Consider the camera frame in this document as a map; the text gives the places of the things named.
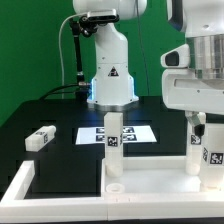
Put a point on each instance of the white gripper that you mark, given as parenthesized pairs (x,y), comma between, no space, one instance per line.
(181,90)

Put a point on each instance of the white desk top tray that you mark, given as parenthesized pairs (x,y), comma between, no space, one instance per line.
(159,177)

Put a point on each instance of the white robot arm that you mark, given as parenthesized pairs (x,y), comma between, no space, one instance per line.
(202,22)

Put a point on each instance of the white fiducial marker sheet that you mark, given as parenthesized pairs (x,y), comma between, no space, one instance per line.
(131,134)

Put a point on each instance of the grey camera on stand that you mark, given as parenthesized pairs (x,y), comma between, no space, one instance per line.
(101,16)

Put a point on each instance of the black camera stand pole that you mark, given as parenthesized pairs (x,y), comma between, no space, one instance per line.
(82,91)

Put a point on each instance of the white U-shaped obstacle frame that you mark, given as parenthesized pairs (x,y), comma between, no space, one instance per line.
(16,208)

